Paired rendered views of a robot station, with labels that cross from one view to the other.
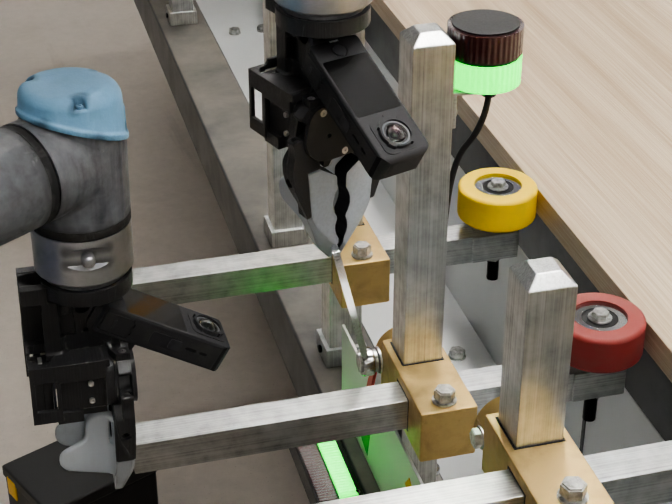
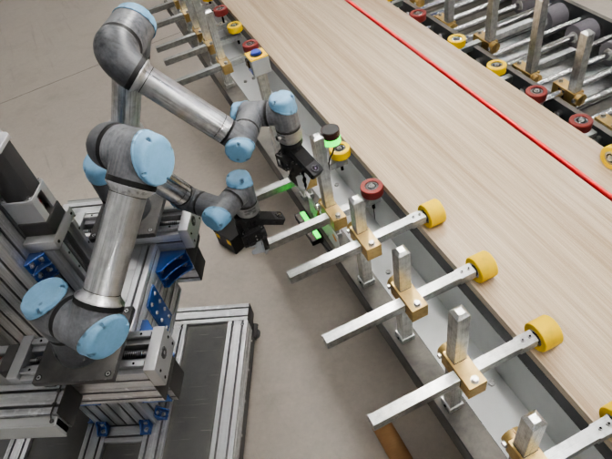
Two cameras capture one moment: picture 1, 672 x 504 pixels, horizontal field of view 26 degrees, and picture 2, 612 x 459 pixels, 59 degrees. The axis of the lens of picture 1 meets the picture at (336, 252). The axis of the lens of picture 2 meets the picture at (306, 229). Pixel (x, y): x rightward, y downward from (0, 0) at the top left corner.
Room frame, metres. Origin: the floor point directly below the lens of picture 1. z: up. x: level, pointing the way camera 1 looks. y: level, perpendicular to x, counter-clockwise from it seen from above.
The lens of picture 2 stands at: (-0.31, 0.02, 2.20)
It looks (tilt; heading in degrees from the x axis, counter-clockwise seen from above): 46 degrees down; 1
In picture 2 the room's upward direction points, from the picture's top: 13 degrees counter-clockwise
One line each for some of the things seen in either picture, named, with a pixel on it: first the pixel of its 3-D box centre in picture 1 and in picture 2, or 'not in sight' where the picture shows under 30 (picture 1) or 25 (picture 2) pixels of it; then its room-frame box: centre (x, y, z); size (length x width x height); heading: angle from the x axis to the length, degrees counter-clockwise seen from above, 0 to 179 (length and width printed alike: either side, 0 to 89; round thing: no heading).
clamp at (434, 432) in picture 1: (426, 388); (332, 211); (1.03, -0.08, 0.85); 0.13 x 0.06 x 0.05; 15
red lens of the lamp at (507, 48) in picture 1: (485, 36); (330, 132); (1.07, -0.12, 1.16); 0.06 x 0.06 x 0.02
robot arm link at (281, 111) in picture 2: not in sight; (283, 112); (1.02, 0.01, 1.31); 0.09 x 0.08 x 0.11; 73
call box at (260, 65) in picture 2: not in sight; (258, 63); (1.55, 0.06, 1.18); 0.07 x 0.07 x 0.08; 15
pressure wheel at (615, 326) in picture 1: (594, 365); (372, 196); (1.06, -0.23, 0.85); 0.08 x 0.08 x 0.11
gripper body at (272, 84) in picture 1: (317, 74); (291, 153); (1.03, 0.01, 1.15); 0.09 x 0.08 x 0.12; 36
